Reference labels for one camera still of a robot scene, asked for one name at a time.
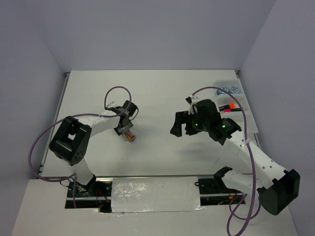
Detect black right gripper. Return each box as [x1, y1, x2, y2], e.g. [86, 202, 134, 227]
[170, 109, 209, 137]

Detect pink capped marker tube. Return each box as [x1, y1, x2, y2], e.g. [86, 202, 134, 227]
[124, 130, 136, 142]

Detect blue tape roll sideways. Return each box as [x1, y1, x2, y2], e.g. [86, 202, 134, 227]
[216, 85, 229, 96]

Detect pink black highlighter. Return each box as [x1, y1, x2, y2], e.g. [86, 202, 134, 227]
[223, 108, 242, 113]

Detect orange black highlighter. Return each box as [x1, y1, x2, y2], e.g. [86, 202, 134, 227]
[219, 103, 235, 111]

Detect blue patterned tape roll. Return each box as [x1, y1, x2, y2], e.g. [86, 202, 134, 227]
[228, 85, 240, 94]

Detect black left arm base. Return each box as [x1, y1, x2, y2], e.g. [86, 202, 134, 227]
[60, 181, 112, 213]

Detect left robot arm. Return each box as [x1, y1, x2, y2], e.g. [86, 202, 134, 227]
[49, 100, 139, 196]

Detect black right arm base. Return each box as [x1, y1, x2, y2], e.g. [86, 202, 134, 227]
[194, 167, 243, 206]

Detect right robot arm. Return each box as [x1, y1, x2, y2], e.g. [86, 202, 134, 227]
[170, 96, 300, 215]

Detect clear compartment tray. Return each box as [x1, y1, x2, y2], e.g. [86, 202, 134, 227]
[213, 79, 258, 134]

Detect silver foil covered plate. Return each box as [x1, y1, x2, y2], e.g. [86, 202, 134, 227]
[111, 177, 202, 213]

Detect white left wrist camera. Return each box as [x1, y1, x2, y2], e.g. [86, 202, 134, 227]
[104, 101, 118, 111]

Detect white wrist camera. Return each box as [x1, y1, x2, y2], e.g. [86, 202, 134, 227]
[104, 101, 118, 111]
[185, 95, 200, 106]

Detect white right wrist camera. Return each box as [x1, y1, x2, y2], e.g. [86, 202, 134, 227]
[185, 95, 200, 106]

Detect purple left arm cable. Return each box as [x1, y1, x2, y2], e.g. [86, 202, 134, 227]
[28, 86, 132, 182]

